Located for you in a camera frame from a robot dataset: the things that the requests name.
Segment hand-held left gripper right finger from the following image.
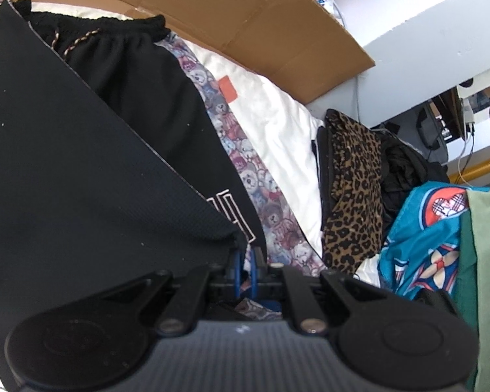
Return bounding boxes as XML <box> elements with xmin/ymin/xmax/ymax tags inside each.
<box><xmin>249</xmin><ymin>249</ymin><xmax>393</xmax><ymax>335</ymax></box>

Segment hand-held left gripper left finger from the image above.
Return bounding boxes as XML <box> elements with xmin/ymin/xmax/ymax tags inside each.
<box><xmin>96</xmin><ymin>247</ymin><xmax>242</xmax><ymax>335</ymax></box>

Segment black shorts with bear-print panels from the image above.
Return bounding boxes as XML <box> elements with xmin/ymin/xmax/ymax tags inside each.
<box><xmin>0</xmin><ymin>0</ymin><xmax>325</xmax><ymax>390</ymax></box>

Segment leopard print garment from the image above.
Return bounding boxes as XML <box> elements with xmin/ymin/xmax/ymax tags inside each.
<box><xmin>310</xmin><ymin>108</ymin><xmax>393</xmax><ymax>274</ymax></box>

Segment cream bear print bed sheet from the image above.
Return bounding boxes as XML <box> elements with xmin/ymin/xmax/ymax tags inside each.
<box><xmin>0</xmin><ymin>0</ymin><xmax>382</xmax><ymax>290</ymax></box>

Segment blue printed garment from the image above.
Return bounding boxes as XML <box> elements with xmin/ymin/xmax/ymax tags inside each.
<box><xmin>378</xmin><ymin>180</ymin><xmax>490</xmax><ymax>301</ymax></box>

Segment black garment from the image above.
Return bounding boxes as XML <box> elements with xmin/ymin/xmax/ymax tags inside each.
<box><xmin>378</xmin><ymin>133</ymin><xmax>450</xmax><ymax>217</ymax></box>

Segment brown cardboard sheet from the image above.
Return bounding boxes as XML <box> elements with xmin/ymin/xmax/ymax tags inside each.
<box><xmin>8</xmin><ymin>0</ymin><xmax>376</xmax><ymax>105</ymax></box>

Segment yellow rail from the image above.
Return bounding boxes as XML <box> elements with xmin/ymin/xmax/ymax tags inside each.
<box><xmin>449</xmin><ymin>157</ymin><xmax>490</xmax><ymax>184</ymax></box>

